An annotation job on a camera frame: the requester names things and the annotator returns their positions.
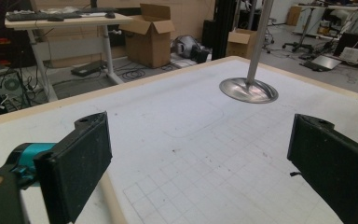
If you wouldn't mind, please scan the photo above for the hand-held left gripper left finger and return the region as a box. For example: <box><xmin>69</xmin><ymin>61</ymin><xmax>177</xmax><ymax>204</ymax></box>
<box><xmin>33</xmin><ymin>111</ymin><xmax>114</xmax><ymax>224</ymax></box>

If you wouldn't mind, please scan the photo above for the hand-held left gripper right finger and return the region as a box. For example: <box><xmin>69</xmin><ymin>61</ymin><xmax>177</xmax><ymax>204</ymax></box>
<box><xmin>287</xmin><ymin>113</ymin><xmax>358</xmax><ymax>224</ymax></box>

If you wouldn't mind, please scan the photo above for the metal stand with round base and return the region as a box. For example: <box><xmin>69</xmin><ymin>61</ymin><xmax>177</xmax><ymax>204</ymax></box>
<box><xmin>219</xmin><ymin>0</ymin><xmax>279</xmax><ymax>105</ymax></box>

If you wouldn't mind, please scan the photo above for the black flat box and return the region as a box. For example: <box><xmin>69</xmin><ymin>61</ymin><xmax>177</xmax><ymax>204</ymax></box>
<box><xmin>70</xmin><ymin>60</ymin><xmax>106</xmax><ymax>77</ymax></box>

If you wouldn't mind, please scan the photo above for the black computer tower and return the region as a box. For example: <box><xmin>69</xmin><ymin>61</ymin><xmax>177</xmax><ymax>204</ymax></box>
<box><xmin>0</xmin><ymin>63</ymin><xmax>24</xmax><ymax>119</ymax></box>

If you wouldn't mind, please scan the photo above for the office chair base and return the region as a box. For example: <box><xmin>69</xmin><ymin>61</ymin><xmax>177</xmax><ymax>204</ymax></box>
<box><xmin>282</xmin><ymin>40</ymin><xmax>315</xmax><ymax>54</ymax></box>

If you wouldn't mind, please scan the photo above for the large open cardboard box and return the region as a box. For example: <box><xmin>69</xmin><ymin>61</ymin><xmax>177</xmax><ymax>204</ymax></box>
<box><xmin>119</xmin><ymin>3</ymin><xmax>176</xmax><ymax>69</ymax></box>

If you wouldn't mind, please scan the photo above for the white work table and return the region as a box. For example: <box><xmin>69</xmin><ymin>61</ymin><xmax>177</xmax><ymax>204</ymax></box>
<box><xmin>293</xmin><ymin>3</ymin><xmax>358</xmax><ymax>41</ymax></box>

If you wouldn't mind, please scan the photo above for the wooden desk with white legs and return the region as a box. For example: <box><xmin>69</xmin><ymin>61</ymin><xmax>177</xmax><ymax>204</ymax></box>
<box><xmin>4</xmin><ymin>12</ymin><xmax>134</xmax><ymax>102</ymax></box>

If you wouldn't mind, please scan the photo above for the small open cardboard box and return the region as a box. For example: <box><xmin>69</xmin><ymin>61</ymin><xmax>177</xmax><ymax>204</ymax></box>
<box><xmin>226</xmin><ymin>28</ymin><xmax>259</xmax><ymax>60</ymax></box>

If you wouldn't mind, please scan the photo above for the closed cardboard box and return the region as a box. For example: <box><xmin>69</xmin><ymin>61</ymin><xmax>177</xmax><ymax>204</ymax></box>
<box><xmin>285</xmin><ymin>6</ymin><xmax>302</xmax><ymax>26</ymax></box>

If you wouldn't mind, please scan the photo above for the black keyboard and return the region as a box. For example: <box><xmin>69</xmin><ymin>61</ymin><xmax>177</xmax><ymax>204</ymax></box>
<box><xmin>6</xmin><ymin>11</ymin><xmax>82</xmax><ymax>22</ymax></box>

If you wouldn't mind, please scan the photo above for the grey rounded device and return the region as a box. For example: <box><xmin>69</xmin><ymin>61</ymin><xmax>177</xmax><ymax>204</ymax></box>
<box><xmin>172</xmin><ymin>35</ymin><xmax>213</xmax><ymax>64</ymax></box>

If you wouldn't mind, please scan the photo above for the coiled black cable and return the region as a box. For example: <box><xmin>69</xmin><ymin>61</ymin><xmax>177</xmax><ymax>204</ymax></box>
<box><xmin>120</xmin><ymin>68</ymin><xmax>146</xmax><ymax>81</ymax></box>

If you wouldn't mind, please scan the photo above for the black metal frame post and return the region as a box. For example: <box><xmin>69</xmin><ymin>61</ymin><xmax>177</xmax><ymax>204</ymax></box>
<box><xmin>211</xmin><ymin>0</ymin><xmax>237</xmax><ymax>61</ymax></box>

